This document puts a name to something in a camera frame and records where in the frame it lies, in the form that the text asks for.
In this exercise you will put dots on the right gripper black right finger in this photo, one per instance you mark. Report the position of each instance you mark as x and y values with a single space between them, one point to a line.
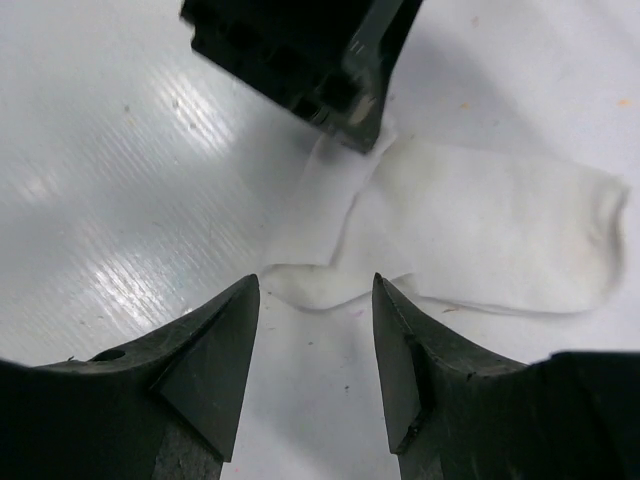
455 410

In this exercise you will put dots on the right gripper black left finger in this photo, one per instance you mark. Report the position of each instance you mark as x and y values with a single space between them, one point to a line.
164 406

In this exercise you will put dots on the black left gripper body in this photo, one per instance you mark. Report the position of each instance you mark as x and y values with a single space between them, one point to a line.
329 63

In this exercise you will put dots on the white sock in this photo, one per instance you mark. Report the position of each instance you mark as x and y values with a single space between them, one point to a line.
470 227

